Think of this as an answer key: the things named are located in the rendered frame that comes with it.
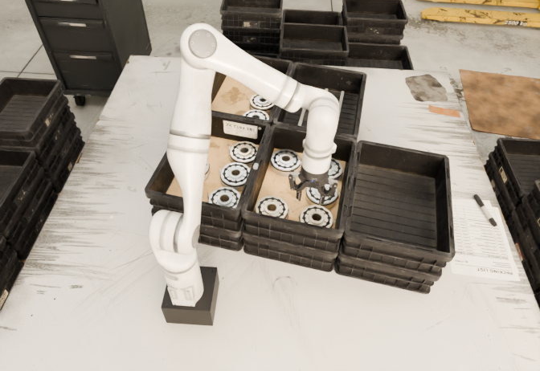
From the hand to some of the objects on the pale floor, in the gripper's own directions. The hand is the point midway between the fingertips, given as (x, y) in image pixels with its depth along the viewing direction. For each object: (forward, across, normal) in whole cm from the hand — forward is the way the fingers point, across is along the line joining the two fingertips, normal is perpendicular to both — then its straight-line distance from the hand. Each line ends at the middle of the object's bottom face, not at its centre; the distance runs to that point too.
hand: (310, 197), depth 122 cm
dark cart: (+94, -160, +149) cm, 238 cm away
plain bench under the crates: (+96, -12, +26) cm, 100 cm away
